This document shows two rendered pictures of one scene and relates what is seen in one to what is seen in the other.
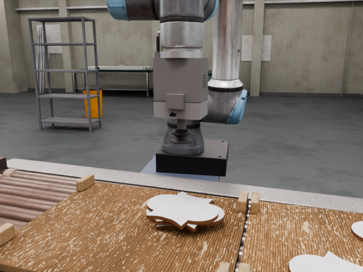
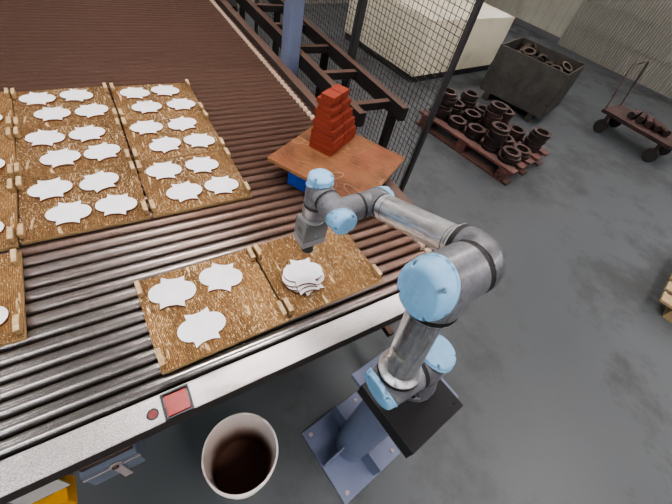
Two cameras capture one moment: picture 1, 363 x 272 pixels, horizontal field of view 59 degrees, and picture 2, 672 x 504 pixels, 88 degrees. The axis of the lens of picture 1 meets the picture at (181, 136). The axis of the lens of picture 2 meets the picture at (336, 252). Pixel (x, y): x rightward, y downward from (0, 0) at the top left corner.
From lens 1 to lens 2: 145 cm
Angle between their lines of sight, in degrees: 99
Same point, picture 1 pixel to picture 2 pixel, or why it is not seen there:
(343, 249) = (225, 301)
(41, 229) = (341, 240)
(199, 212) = (291, 271)
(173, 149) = not seen: hidden behind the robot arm
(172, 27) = not seen: hidden behind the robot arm
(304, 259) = (237, 279)
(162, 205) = (310, 266)
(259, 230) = (266, 292)
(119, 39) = not seen: outside the picture
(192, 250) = (281, 263)
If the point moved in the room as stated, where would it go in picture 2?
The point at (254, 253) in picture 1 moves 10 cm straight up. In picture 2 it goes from (258, 275) to (259, 259)
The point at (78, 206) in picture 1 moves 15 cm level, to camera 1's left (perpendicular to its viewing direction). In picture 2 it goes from (352, 258) to (374, 241)
